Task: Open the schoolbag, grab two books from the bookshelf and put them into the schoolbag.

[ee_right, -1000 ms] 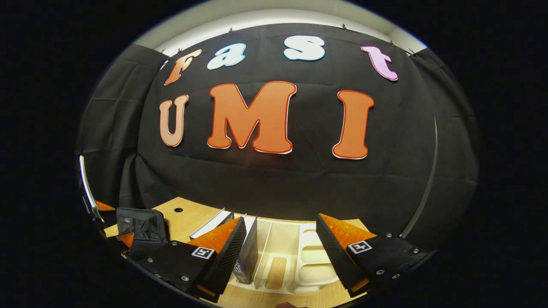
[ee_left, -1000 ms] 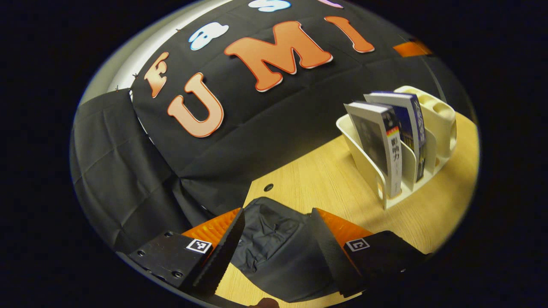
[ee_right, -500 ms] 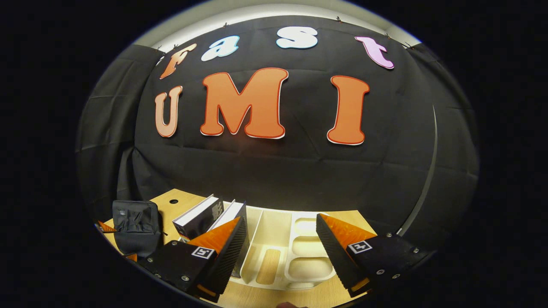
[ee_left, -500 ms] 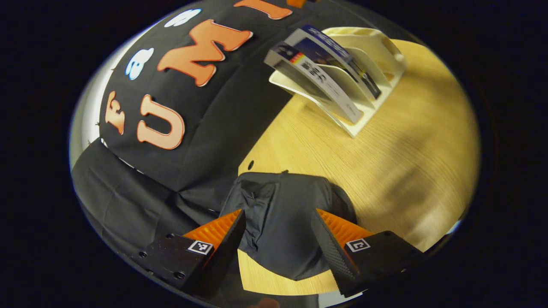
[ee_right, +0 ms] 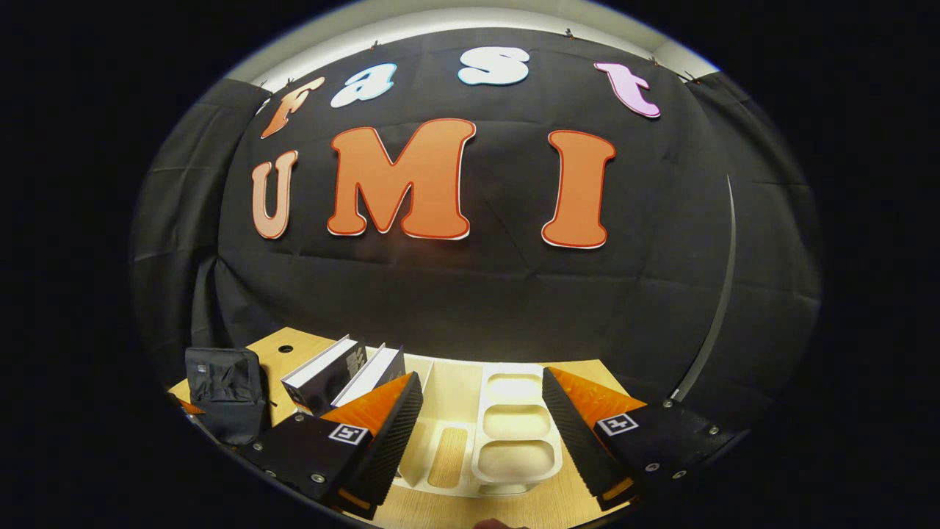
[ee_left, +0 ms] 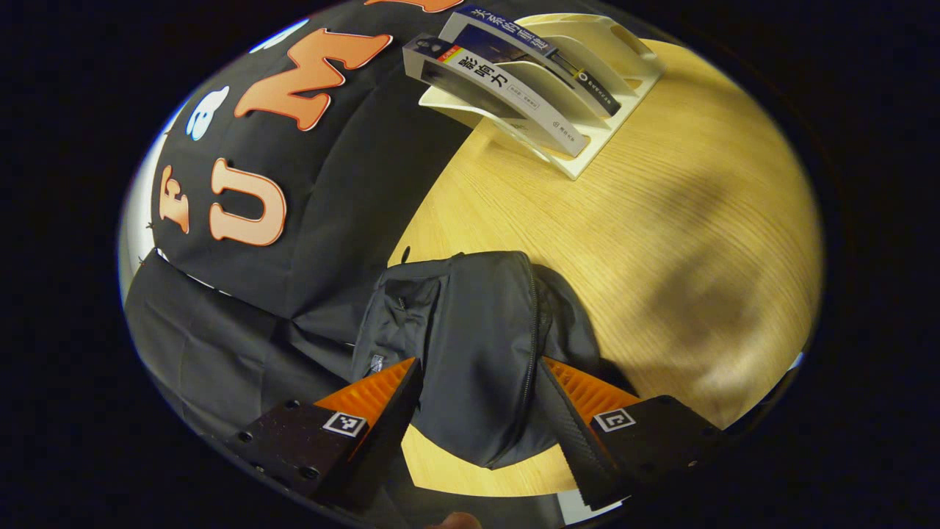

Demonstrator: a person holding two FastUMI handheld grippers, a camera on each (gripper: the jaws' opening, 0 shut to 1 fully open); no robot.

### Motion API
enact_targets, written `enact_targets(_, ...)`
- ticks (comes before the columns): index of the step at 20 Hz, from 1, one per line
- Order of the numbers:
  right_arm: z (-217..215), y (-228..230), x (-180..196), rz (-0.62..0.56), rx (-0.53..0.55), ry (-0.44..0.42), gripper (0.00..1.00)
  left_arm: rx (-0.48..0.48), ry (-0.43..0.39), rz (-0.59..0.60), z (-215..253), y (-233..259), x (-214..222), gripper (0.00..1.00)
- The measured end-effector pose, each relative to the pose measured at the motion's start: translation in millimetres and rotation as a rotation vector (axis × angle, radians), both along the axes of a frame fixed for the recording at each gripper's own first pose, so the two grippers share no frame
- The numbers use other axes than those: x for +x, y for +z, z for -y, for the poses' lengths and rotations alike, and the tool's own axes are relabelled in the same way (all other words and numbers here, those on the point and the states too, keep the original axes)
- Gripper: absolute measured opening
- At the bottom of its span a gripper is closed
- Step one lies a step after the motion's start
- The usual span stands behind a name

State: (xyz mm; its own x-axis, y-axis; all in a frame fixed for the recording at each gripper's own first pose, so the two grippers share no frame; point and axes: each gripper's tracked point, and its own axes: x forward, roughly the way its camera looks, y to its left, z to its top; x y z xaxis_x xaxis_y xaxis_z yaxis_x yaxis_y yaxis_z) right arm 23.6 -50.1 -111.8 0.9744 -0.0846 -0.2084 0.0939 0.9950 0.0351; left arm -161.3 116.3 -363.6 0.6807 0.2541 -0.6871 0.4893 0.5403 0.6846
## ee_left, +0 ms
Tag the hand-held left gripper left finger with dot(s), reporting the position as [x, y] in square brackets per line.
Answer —
[389, 433]

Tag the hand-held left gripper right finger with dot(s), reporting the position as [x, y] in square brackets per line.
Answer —
[576, 433]

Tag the black schoolbag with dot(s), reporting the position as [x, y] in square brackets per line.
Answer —
[477, 330]

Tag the white grey cover book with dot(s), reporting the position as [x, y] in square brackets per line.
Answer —
[485, 77]

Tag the white plastic bookshelf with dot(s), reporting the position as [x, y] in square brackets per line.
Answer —
[609, 66]

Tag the blue cover book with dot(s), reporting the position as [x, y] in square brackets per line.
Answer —
[514, 40]

